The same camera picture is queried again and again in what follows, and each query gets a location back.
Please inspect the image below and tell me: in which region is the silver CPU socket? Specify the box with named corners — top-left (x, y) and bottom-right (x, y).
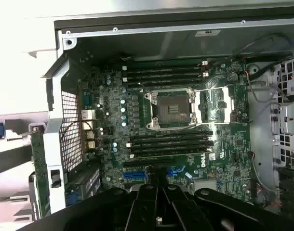
top-left (144, 90), bottom-right (199, 132)

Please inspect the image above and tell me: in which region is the gray parts rack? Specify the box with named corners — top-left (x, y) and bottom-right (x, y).
top-left (0, 113), bottom-right (50, 226)

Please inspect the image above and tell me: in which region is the black and silver PC case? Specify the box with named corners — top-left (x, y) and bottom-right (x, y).
top-left (40, 11), bottom-right (294, 224)

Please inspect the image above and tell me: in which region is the silver socket cover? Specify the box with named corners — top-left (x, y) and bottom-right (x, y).
top-left (195, 86), bottom-right (235, 125)

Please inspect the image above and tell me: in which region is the gray wire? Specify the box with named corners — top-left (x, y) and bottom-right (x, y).
top-left (232, 33), bottom-right (292, 61)

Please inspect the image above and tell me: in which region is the blue expansion slot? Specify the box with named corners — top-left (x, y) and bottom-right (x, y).
top-left (123, 166), bottom-right (186, 180)

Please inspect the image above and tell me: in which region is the silver perforated drive cage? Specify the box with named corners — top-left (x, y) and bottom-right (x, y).
top-left (269, 54), bottom-right (294, 169)

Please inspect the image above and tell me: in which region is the black RAM slot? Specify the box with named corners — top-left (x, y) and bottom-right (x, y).
top-left (127, 136), bottom-right (214, 147)
top-left (121, 60), bottom-right (209, 67)
top-left (129, 148), bottom-right (213, 160)
top-left (126, 141), bottom-right (214, 152)
top-left (129, 129), bottom-right (214, 141)
top-left (121, 66), bottom-right (209, 74)
top-left (121, 78), bottom-right (209, 88)
top-left (121, 73), bottom-right (209, 79)

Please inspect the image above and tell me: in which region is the green motherboard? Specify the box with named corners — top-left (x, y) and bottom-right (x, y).
top-left (78, 57), bottom-right (253, 200)

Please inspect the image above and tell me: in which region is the thin metal locking lever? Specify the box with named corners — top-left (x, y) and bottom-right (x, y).
top-left (197, 121), bottom-right (235, 126)
top-left (196, 86), bottom-right (226, 93)

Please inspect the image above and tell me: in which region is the blue card retention clip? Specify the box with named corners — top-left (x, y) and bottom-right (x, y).
top-left (64, 191), bottom-right (80, 205)

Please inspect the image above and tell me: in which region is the black expansion slot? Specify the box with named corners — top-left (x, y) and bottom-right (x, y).
top-left (122, 159), bottom-right (175, 168)

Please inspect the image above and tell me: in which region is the white case sticker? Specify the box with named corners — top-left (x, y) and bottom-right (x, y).
top-left (194, 29), bottom-right (222, 37)

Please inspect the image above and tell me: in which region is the silver chipset heatsink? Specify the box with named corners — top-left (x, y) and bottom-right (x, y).
top-left (192, 179), bottom-right (219, 193)

